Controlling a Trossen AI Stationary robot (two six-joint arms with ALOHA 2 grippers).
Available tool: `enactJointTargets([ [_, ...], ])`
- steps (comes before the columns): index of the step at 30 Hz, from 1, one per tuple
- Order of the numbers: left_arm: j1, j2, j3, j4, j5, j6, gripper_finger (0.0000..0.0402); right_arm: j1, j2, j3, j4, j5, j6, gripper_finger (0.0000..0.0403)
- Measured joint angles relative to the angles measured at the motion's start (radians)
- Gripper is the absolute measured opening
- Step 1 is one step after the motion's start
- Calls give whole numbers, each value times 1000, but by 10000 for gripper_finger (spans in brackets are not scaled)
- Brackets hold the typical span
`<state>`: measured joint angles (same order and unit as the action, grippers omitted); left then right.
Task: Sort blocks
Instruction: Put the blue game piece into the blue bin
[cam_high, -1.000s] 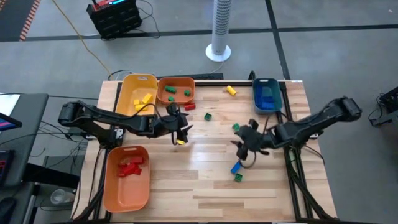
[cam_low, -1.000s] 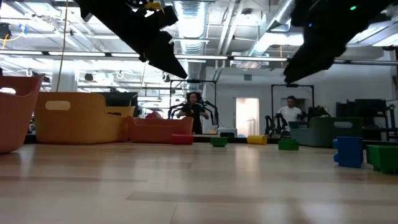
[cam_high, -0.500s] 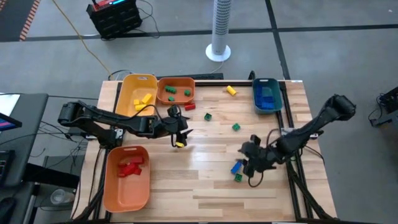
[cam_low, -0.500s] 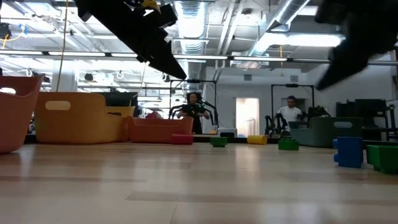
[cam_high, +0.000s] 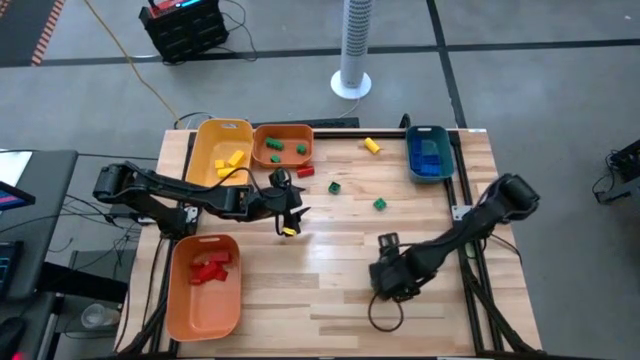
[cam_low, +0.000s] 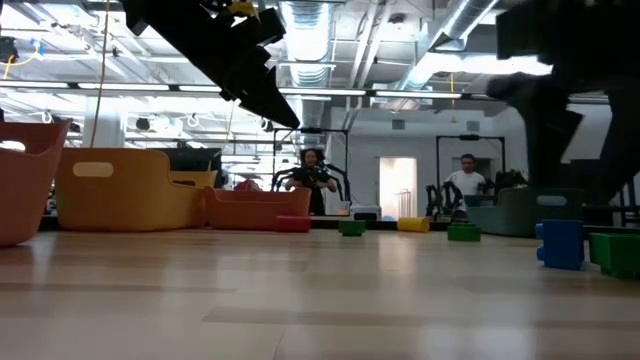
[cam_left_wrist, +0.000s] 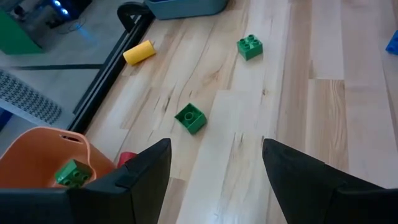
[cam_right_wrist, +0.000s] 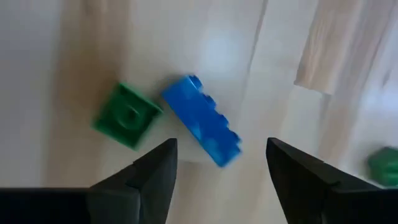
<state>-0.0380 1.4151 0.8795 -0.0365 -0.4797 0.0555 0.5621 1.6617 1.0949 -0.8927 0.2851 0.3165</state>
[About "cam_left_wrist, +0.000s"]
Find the green box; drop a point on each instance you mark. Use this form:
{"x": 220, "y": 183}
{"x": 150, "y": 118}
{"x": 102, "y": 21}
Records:
{"x": 15, "y": 37}

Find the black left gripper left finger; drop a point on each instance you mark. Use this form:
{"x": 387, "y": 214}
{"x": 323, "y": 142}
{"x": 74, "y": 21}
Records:
{"x": 133, "y": 193}

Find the yellow cylinder block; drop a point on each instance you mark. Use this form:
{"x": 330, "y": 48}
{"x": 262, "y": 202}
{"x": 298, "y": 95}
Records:
{"x": 140, "y": 53}

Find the green plastic building brick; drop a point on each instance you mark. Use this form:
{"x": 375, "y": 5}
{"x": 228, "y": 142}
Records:
{"x": 194, "y": 123}
{"x": 73, "y": 174}
{"x": 252, "y": 51}

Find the blue plastic building brick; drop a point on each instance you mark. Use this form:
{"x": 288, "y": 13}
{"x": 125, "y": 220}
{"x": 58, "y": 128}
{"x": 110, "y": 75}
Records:
{"x": 393, "y": 43}

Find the black table edge rail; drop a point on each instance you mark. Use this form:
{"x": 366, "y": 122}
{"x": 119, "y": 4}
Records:
{"x": 105, "y": 74}

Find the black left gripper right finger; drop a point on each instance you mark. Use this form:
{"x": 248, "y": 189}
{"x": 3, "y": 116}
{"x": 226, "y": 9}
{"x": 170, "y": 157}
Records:
{"x": 304, "y": 193}

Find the red block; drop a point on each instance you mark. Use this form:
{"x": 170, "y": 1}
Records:
{"x": 125, "y": 158}

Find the grey-green plastic bin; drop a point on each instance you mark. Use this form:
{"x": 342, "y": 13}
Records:
{"x": 186, "y": 9}

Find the dark device with blue lights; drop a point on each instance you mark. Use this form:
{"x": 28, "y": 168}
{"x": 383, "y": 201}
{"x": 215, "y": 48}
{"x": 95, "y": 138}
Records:
{"x": 68, "y": 6}

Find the orange plastic bin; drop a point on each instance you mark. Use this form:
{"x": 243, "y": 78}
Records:
{"x": 31, "y": 161}

